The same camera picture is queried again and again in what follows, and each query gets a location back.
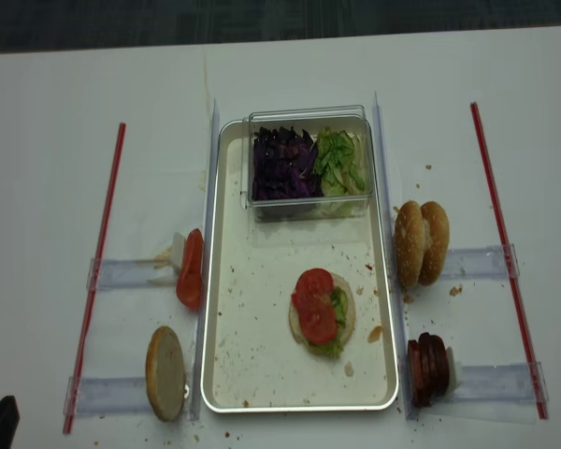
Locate stack of meat slices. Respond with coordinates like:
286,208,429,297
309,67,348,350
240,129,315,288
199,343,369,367
408,332,451,408

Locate tomato slices on bun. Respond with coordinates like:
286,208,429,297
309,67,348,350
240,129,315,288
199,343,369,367
292,268,338,345

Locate green lettuce pieces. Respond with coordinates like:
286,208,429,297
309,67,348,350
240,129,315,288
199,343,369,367
313,127,367,196

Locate left standing tomato slices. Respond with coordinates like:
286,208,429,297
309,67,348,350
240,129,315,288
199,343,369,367
176,228,204,311

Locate lettuce under tomato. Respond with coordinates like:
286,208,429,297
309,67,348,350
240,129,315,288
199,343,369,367
309,287,349,358

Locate shredded purple cabbage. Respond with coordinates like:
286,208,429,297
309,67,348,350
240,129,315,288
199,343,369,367
252,126,323,201

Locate clear plastic salad container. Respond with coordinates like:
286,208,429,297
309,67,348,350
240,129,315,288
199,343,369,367
242,105,373,223

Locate bottom bun on tray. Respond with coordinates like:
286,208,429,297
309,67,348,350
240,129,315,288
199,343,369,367
288,268,355,358

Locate white pusher block left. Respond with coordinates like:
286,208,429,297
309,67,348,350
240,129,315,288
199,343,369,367
170,233,186,274

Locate white pusher block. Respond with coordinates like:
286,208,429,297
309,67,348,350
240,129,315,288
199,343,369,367
170,233,186,274
445,346,462,395

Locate right sesame bun left half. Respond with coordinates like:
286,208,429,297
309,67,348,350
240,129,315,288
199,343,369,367
394,200,426,287

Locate sesame bun half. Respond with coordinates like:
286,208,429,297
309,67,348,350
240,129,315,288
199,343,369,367
394,200,426,287
418,201,450,286

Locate white rectangular metal tray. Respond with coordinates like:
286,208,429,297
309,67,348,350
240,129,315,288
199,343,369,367
201,121,399,413

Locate left upper clear cross holder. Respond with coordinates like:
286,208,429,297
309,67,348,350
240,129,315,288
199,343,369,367
86,258,179,292

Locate clear cross holder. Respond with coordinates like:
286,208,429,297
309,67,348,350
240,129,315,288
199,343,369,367
451,362,549,404
86,258,179,292
439,244,519,281
63,377,151,417

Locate left standing bun half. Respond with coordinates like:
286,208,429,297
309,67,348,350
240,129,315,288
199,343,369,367
145,326,185,422

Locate right upper clear cross holder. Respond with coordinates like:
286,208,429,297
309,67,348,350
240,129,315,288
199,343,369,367
439,244,519,281

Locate white pusher block right lower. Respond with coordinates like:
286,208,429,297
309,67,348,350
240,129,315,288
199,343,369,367
445,346,462,395

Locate left lower clear cross holder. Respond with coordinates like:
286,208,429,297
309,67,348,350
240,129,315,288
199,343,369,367
63,377,151,417

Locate right lower clear cross holder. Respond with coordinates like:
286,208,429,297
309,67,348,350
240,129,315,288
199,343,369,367
451,362,549,404

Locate black left robot part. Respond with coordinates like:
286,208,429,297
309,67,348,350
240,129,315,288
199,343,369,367
0,396,20,449

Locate left clear long rail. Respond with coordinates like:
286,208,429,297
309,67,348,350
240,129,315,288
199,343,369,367
189,99,220,422

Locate left red rail strip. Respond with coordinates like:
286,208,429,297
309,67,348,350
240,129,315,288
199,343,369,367
63,123,126,435

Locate red rail strip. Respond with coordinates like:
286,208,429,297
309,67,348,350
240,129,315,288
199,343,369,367
63,123,126,435
469,102,549,420

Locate right red rail strip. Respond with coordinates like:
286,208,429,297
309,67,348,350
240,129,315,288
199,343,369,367
469,102,549,420

